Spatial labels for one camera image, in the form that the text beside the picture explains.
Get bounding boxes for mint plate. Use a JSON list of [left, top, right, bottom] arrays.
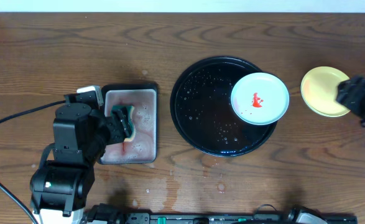
[[230, 72, 290, 126], [302, 95, 350, 118]]

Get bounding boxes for green and yellow sponge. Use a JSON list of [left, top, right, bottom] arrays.
[[111, 105, 136, 142]]

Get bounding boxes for black rectangular soapy tray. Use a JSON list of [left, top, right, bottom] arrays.
[[101, 83, 157, 165]]

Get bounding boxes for yellow plate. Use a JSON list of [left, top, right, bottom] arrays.
[[300, 67, 349, 113]]

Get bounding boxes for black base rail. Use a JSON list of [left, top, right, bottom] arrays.
[[80, 204, 358, 224]]

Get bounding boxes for black round serving tray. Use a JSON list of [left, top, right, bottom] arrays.
[[170, 56, 276, 157]]

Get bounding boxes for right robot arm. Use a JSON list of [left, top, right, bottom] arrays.
[[336, 76, 365, 122]]

